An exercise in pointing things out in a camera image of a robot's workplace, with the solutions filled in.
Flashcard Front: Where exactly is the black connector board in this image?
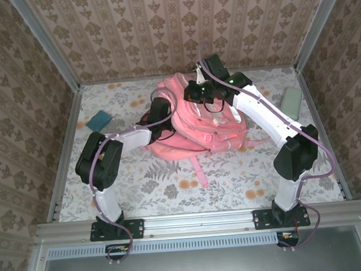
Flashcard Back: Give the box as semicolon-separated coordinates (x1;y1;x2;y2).
104;243;132;262
276;228;301;249

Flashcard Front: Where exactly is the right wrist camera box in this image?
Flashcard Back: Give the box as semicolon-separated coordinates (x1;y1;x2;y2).
193;53;231;83

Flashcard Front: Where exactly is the grey slotted cable duct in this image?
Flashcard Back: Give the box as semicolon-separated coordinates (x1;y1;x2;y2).
47;231;284;260

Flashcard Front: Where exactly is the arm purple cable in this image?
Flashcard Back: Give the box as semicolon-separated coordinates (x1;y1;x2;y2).
83;87;190;267
197;33;342;257

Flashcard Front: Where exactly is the mint green pencil case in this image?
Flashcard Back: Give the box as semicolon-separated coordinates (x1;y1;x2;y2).
280;86;304;122

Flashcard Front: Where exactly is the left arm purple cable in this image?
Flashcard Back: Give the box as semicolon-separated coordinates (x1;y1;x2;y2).
83;87;190;267

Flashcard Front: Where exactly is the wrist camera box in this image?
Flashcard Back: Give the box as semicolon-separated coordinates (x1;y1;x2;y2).
149;97;172;123
193;53;231;83

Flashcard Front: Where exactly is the aluminium mounting rail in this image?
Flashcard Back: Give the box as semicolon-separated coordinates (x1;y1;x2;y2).
34;200;361;247

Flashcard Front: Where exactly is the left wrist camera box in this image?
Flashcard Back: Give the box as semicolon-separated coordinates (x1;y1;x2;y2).
149;97;172;123

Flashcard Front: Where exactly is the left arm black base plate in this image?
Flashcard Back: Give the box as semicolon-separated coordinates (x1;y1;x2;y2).
89;218;145;243

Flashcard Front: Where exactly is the aluminium frame post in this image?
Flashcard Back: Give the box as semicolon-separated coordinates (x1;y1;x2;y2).
7;0;82;98
288;0;355;72

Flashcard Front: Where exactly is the grey metal panel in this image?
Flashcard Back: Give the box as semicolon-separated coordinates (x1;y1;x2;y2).
37;237;361;271

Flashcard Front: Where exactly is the floral tablecloth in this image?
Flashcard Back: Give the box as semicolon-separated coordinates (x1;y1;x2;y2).
49;64;346;224

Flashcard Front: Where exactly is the teal zip pouch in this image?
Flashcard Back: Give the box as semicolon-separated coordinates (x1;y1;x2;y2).
85;110;113;132

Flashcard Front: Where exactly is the aluminium side rail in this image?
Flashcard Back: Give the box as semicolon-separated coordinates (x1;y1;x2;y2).
37;86;93;223
295;64;355;204

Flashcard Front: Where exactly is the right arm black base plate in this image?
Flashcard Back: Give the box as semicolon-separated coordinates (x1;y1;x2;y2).
252;206;311;231

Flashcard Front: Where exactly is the pink student backpack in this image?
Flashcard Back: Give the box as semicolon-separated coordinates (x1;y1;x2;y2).
135;66;274;193

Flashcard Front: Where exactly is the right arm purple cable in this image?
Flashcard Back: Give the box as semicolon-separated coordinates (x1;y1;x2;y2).
197;33;342;257

